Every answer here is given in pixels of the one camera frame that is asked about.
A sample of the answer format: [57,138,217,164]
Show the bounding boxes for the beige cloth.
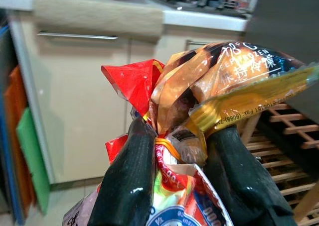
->
[33,0,164,41]

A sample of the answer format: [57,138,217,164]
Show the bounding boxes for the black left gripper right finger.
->
[203,125,299,226]

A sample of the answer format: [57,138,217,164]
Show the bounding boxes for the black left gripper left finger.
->
[87,117,158,226]

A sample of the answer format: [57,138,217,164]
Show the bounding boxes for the long silver drawer handle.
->
[37,31,119,41]

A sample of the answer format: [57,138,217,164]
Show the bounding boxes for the green cutting board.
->
[16,106,52,216]

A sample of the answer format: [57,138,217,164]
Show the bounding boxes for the frozen food plastic bag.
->
[62,40,319,226]

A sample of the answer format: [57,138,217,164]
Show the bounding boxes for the orange cutting board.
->
[3,65,37,217]

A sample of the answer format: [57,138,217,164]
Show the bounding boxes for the beige kitchen cabinet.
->
[9,11,247,187]

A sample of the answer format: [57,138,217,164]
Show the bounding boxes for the blue cutting board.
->
[0,26,24,225]

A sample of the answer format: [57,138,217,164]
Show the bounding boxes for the short silver drawer handle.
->
[185,39,212,50]

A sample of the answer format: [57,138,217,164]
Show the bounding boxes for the wooden slatted rack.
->
[238,103,319,226]

